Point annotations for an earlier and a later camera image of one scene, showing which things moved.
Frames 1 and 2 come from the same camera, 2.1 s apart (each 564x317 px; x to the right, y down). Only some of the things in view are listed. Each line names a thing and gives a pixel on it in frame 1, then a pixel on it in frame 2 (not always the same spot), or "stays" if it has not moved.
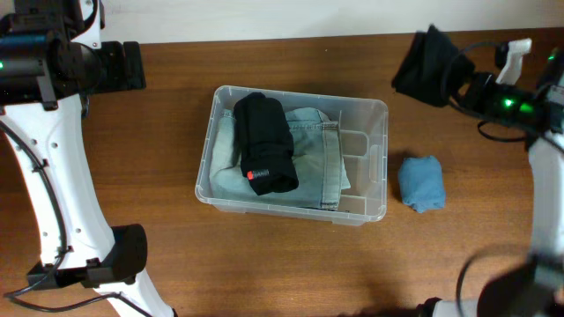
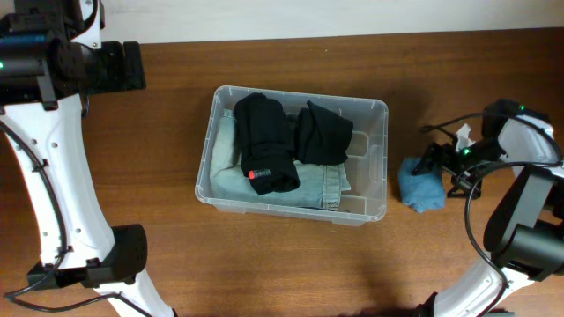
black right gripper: x=470 y=99 -> x=448 y=162
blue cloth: x=421 y=183 stays
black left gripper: x=117 y=66 stays
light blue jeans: x=318 y=158 stays
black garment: x=264 y=137 stays
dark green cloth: x=431 y=69 -> x=322 y=137
